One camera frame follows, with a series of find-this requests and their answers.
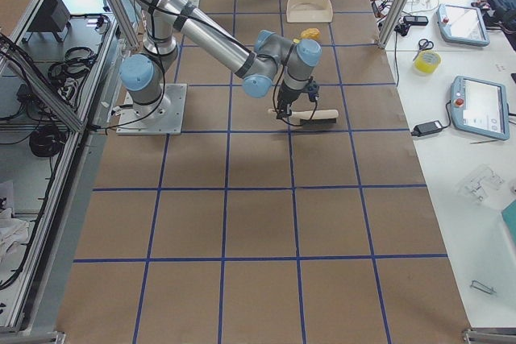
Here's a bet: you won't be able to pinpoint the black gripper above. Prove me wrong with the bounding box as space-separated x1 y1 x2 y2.
277 82 301 120

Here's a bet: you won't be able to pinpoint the white hand brush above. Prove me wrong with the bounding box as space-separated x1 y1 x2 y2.
267 109 339 127

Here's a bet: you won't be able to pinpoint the beige dustpan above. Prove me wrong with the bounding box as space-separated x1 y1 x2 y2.
286 0 334 23

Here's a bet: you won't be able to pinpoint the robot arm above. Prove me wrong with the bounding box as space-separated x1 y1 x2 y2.
136 0 323 122

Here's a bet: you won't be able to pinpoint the brown toy potato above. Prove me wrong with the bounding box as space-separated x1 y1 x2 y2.
300 27 321 41

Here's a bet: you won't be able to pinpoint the black power adapter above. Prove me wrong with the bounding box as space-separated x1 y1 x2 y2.
411 120 443 137

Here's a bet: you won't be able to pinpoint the yellow tape roll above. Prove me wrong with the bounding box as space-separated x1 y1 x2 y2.
414 50 441 75

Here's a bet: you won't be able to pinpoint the far teach pendant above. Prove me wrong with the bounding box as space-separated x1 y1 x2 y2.
436 4 490 47

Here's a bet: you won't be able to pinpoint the teach pendant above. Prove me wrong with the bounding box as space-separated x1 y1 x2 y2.
450 76 510 141
436 4 490 47

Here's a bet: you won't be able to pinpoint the near teach pendant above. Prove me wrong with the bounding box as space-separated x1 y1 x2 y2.
450 76 510 141

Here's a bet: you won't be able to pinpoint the clear plastic bag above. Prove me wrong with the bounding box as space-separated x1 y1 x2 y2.
456 164 507 210

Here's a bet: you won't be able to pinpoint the teal box corner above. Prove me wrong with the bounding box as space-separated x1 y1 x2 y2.
501 201 516 242

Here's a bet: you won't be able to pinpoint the black monitor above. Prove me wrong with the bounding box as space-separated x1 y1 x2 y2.
22 0 71 43

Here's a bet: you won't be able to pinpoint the metal clip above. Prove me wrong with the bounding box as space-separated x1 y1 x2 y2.
470 280 496 295

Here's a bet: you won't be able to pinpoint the black braided right cable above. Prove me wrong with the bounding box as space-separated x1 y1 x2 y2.
270 44 319 127

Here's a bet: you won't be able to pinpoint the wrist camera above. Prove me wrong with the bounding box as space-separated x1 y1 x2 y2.
305 77 319 103

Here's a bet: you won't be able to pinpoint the aluminium frame post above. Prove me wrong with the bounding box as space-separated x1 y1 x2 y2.
375 0 424 50

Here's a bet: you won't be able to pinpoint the black handled scissors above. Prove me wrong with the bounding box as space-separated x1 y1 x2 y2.
413 38 434 61

